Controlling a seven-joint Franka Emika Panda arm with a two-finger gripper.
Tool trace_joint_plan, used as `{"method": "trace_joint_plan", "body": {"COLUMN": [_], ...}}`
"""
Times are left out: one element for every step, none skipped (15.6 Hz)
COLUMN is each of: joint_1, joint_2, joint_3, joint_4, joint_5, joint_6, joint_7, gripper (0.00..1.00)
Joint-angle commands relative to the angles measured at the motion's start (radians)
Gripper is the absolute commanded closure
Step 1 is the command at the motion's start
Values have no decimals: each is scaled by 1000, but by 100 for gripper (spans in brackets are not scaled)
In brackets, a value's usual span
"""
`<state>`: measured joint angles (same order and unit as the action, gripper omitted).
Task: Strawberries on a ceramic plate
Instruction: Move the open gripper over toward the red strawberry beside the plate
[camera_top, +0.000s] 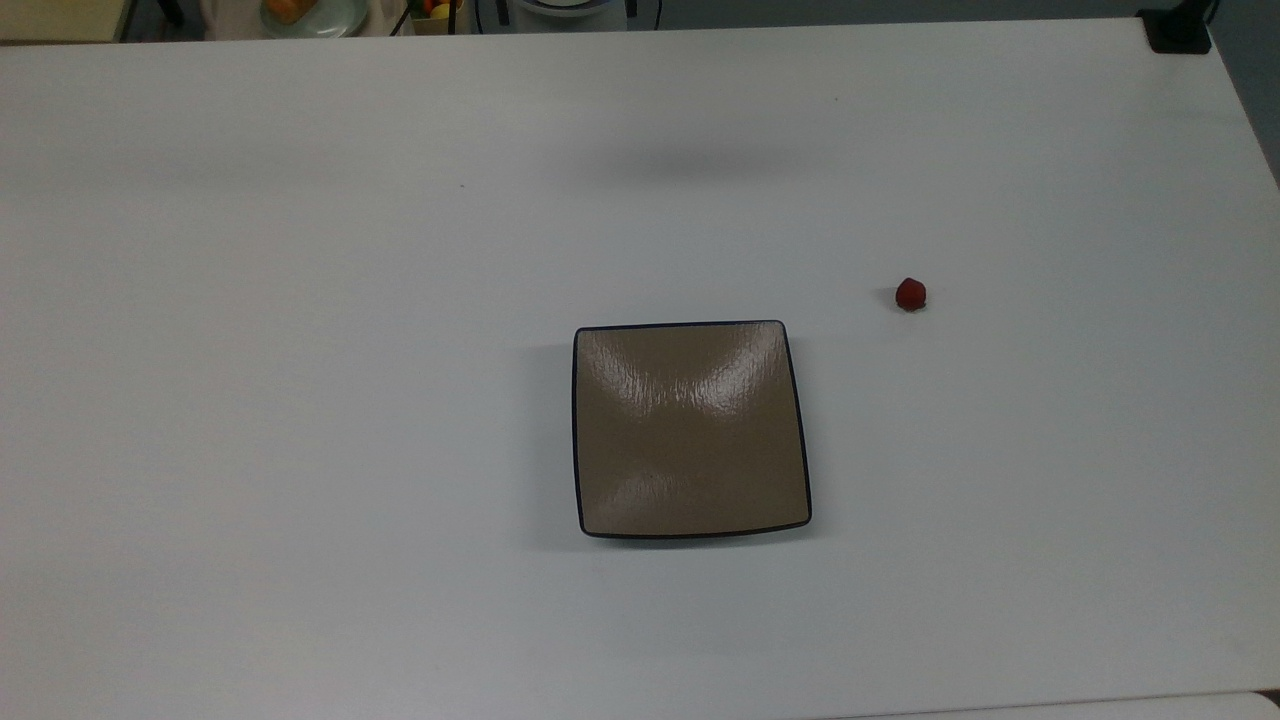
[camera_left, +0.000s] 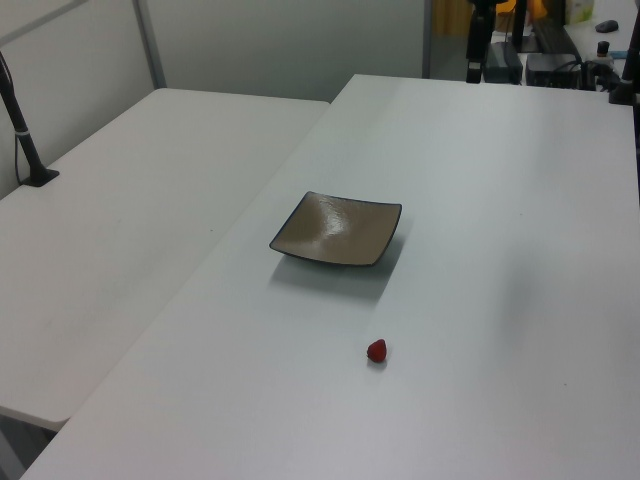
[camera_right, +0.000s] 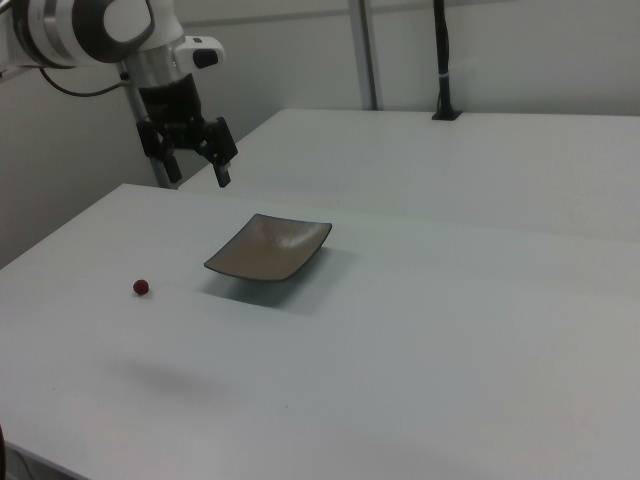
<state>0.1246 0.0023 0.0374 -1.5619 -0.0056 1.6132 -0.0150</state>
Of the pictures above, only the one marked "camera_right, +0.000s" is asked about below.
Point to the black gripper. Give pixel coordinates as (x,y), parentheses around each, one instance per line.
(172,107)

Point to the small red ball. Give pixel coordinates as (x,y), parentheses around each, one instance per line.
(141,287)

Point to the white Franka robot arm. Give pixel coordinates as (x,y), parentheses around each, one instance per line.
(75,30)

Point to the square brown ceramic plate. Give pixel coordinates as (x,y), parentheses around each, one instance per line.
(270,248)

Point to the black pole with base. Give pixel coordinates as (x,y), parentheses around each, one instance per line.
(442,60)

